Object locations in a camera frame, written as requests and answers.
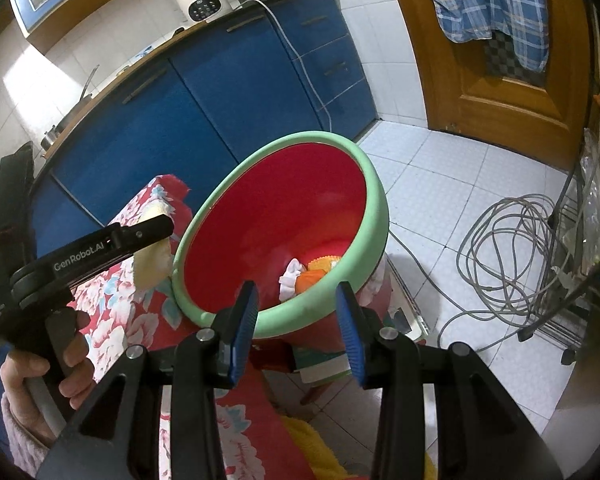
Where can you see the red floral tablecloth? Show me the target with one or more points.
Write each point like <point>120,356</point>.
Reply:
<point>115,300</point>

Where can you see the white plastic box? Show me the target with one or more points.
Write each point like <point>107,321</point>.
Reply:
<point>405,322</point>

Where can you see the beige cardboard box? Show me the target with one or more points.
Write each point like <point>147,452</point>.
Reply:
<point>580,410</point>

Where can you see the wooden door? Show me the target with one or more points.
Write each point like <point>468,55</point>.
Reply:
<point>480,100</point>

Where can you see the white tissue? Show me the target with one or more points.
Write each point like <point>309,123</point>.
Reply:
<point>290,277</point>

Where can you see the orange peel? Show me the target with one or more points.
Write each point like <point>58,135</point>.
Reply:
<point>311,280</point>

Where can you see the cream foam sheet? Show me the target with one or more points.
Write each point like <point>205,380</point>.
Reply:
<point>152,265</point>

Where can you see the blue plaid shirt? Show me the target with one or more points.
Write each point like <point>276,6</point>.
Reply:
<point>480,0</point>

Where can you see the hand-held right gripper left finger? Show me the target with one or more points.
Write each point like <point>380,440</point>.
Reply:
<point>242,330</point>

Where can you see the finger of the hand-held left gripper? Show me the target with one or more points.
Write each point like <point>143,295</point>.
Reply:
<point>145,232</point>

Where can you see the small steel pot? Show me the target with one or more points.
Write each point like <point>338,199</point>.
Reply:
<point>49,140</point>

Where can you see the dark checkered cloth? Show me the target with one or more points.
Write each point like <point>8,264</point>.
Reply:
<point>502,55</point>

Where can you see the yellow sponge cloth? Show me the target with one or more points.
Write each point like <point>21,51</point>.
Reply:
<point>325,261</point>

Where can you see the person's left forearm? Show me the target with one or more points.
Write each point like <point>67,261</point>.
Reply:
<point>22,440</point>

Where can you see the blue kitchen cabinet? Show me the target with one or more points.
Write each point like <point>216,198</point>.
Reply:
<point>220,85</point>

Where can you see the red basin with green rim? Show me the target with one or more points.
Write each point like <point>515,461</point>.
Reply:
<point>280,200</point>

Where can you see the steel saucepan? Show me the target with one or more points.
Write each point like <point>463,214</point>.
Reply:
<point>91,82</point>

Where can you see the clear plastic bag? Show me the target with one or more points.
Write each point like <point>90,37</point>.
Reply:
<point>592,200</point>

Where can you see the person's left hand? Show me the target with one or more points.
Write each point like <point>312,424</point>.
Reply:
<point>20,375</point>

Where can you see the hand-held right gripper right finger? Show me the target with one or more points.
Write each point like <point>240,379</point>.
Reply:
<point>352,335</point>

